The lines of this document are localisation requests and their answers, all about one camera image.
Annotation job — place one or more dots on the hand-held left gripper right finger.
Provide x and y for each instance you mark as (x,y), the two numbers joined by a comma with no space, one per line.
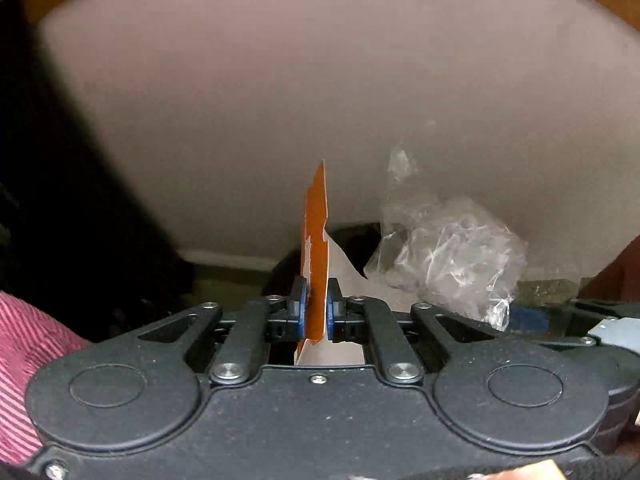
(331,310)

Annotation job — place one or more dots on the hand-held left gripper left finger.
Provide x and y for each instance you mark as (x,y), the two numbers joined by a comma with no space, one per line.
(299,305)

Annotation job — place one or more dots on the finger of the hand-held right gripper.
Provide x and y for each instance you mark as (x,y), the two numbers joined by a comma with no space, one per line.
(527,320)
(610,309)

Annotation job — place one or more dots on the orange-white paper envelope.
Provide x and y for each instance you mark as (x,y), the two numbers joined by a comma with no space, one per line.
(316,240)

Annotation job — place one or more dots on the clear plastic bag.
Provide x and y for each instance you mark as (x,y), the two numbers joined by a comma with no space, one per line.
(450,255)

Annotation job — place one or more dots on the red striped clothing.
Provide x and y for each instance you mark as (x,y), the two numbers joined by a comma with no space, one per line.
(25,360)

